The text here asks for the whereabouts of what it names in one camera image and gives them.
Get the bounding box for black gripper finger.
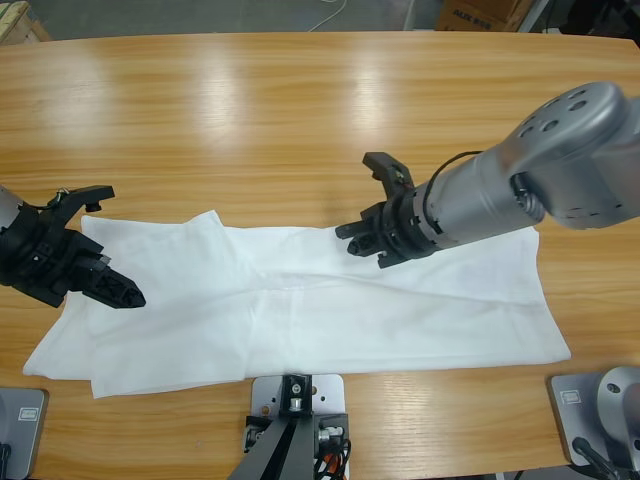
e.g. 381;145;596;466
334;202;387;242
85;267;148;310
347;233;390;259

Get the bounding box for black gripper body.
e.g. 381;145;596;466
0;203;112;308
375;192;442;270

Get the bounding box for white Unitree t-shirt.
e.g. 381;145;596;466
22;209;573;400

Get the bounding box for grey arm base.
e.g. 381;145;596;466
548;366;640;471
0;387;50;480

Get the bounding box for bystander in dark clothes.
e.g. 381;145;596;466
542;0;640;40

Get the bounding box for white mounting block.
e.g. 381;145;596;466
249;373;354;480

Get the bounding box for brown cardboard box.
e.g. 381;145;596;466
434;0;536;32

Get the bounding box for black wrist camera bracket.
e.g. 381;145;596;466
362;151;417;202
47;183;116;229

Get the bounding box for black corner bracket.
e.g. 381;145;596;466
243;413;274;454
314;413;351;457

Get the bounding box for white floor cable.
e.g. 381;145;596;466
308;0;351;32

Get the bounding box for orange and black cables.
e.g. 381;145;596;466
313;439;354;480

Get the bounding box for white metal frame bar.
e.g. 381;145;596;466
517;0;554;32

